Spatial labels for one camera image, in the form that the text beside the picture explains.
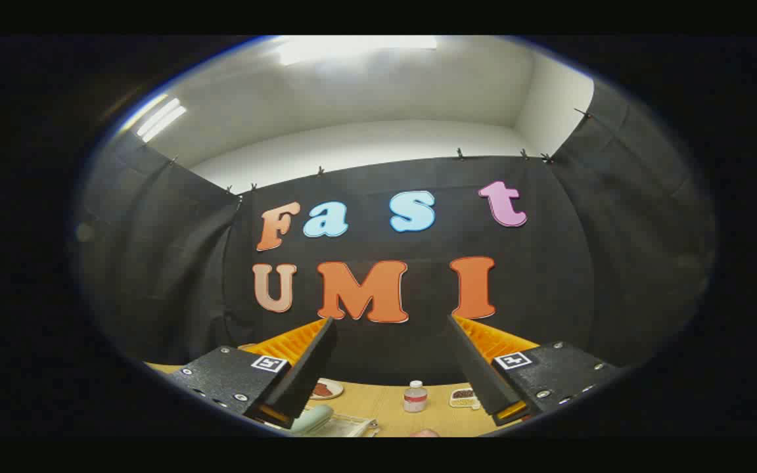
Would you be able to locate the ceiling light panel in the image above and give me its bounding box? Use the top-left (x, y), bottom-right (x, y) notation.
top-left (134, 97), bottom-right (187, 143)

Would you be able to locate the light green plate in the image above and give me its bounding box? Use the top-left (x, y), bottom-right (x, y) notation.
top-left (288, 404), bottom-right (334, 436)

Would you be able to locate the small cream plate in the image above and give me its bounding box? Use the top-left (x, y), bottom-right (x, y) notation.
top-left (310, 378), bottom-right (345, 400)

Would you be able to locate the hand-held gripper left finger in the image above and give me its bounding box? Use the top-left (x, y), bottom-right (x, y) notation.
top-left (167, 317), bottom-right (338, 429)

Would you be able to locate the clear bottle with red label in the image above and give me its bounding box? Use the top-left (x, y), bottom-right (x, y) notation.
top-left (403, 380), bottom-right (428, 413)

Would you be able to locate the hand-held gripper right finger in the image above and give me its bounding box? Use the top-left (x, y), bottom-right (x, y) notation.
top-left (446, 313), bottom-right (624, 428)

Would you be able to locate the white wire dish rack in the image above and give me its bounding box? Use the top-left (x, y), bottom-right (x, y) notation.
top-left (313, 413), bottom-right (379, 438)

